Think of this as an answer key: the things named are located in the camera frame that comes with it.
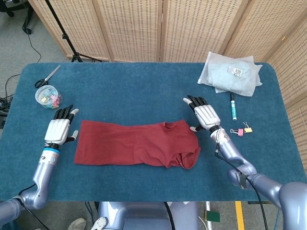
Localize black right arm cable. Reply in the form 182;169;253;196
214;141;271;230

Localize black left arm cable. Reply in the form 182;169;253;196
18;184;48;230

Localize white green marker pen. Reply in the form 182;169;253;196
230;93;238;121

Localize black handled scissors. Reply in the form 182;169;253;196
35;64;62;88

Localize white plastic package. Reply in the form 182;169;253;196
197;51;255;93

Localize black floor cable bundle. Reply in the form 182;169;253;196
0;74;22;115

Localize black office chair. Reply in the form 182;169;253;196
0;0;33;34

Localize green block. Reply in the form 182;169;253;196
203;210;221;222

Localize red t-shirt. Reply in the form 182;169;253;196
73;119;201;170

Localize black tripod stand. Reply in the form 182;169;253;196
44;0;103;63

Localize white pipe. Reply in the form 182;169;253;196
205;201;213;230

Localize clear jar of binder clips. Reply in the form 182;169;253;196
35;85;63;111

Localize grey shoe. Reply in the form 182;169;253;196
68;218;87;230

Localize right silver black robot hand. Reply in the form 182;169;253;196
183;95;221;132

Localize lavender robot torso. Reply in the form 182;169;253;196
92;201;200;230

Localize blue carpet table cover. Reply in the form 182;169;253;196
0;62;288;202

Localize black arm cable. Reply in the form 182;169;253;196
214;141;271;230
18;184;48;230

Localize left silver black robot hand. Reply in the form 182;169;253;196
44;104;80;147

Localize plain white plastic bag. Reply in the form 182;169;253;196
214;63;263;97

